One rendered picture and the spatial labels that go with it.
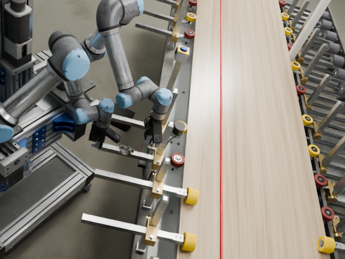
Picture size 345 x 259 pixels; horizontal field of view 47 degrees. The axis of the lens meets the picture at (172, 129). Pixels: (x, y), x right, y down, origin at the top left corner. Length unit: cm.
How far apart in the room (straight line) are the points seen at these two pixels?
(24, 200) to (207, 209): 122
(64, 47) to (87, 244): 157
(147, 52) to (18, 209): 231
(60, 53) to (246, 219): 122
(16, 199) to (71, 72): 132
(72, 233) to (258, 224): 131
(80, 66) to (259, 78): 168
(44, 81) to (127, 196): 160
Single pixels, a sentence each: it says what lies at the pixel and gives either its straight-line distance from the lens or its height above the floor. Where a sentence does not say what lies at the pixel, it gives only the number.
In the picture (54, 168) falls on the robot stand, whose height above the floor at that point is 21.
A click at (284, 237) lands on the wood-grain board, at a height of 90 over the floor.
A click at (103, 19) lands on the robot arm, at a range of 175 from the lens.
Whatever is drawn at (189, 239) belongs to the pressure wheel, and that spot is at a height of 98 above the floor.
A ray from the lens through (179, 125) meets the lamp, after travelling 205.
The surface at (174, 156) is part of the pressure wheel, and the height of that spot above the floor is 90.
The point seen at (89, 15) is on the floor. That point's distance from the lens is 464.
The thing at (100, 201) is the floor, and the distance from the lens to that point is 299.
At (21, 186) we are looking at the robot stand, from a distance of 278.
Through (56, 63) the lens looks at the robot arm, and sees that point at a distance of 161.
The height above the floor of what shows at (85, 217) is 96.
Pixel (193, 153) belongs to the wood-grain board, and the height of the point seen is 90.
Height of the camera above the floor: 254
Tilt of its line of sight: 45 degrees down
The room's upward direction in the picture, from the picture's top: 23 degrees clockwise
